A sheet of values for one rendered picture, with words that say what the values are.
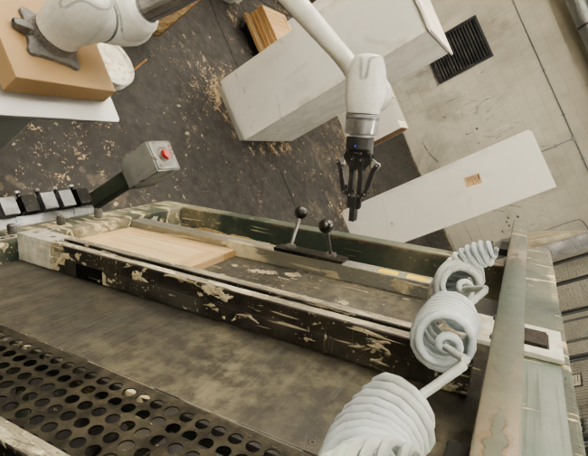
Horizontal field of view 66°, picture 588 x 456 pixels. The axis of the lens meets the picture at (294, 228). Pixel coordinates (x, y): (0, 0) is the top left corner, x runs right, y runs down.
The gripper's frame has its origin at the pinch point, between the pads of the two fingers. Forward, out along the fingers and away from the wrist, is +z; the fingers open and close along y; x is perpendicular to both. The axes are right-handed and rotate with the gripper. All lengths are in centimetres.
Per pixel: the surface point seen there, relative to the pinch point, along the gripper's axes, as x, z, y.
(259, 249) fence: 17.1, 12.0, 20.4
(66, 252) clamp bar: 54, 10, 50
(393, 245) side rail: -7.1, 10.6, -10.7
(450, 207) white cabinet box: -354, 54, 19
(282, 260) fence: 17.1, 13.6, 12.8
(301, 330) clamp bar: 54, 12, -11
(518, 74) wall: -798, -123, -6
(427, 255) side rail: -6.9, 11.6, -20.8
